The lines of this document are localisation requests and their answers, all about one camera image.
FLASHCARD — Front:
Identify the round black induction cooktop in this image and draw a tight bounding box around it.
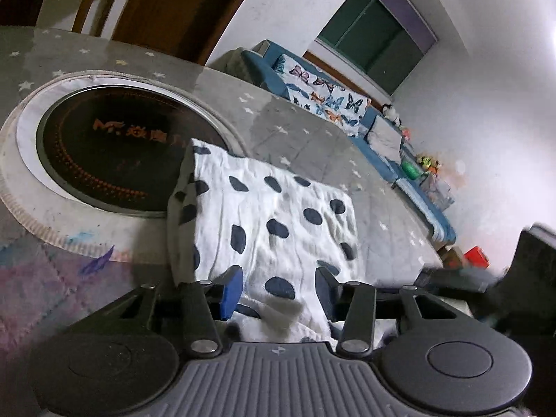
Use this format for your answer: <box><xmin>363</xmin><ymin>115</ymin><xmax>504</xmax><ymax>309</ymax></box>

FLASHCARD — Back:
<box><xmin>37</xmin><ymin>86</ymin><xmax>228</xmax><ymax>218</ymax></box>

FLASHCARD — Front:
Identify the white navy polka dot garment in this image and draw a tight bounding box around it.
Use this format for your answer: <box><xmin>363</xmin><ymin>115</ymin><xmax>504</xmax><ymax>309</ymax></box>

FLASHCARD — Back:
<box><xmin>167</xmin><ymin>139</ymin><xmax>372</xmax><ymax>344</ymax></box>

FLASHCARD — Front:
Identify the red plastic stool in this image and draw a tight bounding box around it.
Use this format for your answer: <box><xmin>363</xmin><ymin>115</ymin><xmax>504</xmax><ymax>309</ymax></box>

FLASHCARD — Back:
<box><xmin>464</xmin><ymin>246</ymin><xmax>490</xmax><ymax>269</ymax></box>

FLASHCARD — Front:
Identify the blue sofa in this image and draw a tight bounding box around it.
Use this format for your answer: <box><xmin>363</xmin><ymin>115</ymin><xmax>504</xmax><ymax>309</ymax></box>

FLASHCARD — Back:
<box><xmin>211</xmin><ymin>40</ymin><xmax>456</xmax><ymax>246</ymax></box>

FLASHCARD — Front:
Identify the grey square cushion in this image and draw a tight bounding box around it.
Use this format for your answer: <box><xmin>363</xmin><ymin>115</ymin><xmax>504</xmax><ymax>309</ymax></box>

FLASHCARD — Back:
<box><xmin>367</xmin><ymin>116</ymin><xmax>402</xmax><ymax>164</ymax></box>

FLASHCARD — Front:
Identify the dark green window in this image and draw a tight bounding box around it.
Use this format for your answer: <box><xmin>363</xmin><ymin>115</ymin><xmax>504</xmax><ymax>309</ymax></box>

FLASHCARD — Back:
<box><xmin>318</xmin><ymin>0</ymin><xmax>436</xmax><ymax>95</ymax></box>

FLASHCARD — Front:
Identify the green toy on sofa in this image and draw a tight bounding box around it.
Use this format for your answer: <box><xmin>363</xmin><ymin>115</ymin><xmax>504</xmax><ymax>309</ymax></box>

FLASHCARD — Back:
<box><xmin>401</xmin><ymin>160</ymin><xmax>423</xmax><ymax>180</ymax></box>

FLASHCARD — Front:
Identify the black white plush toy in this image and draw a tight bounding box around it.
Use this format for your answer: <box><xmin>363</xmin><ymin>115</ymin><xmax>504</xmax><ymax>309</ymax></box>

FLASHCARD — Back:
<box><xmin>381</xmin><ymin>104</ymin><xmax>401</xmax><ymax>127</ymax></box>

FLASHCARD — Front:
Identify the butterfly print pillow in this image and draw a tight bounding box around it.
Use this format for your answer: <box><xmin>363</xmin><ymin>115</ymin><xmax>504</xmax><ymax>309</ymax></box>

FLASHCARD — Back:
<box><xmin>273</xmin><ymin>55</ymin><xmax>371</xmax><ymax>138</ymax></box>

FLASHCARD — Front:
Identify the brown wooden door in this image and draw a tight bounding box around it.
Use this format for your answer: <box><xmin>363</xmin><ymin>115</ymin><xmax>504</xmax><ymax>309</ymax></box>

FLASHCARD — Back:
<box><xmin>112</xmin><ymin>0</ymin><xmax>244</xmax><ymax>65</ymax></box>

